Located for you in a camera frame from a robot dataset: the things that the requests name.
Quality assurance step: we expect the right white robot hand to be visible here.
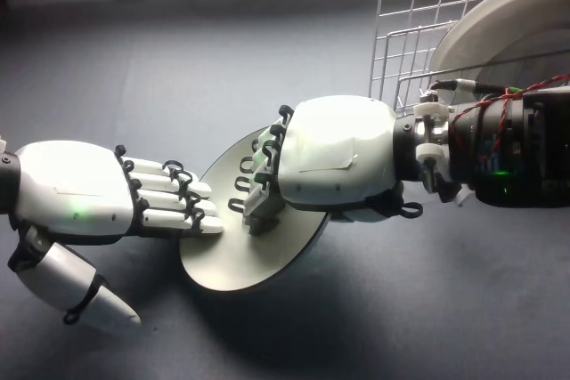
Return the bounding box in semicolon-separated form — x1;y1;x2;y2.
227;95;423;237

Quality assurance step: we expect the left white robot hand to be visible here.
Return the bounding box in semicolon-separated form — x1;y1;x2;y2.
7;139;224;339

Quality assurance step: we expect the white plate with black rim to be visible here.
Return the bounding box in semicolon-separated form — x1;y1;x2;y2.
177;124;333;295
428;0;570;103

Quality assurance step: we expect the chrome wire dish rack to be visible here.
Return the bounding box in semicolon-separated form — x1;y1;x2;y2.
368;0;570;114

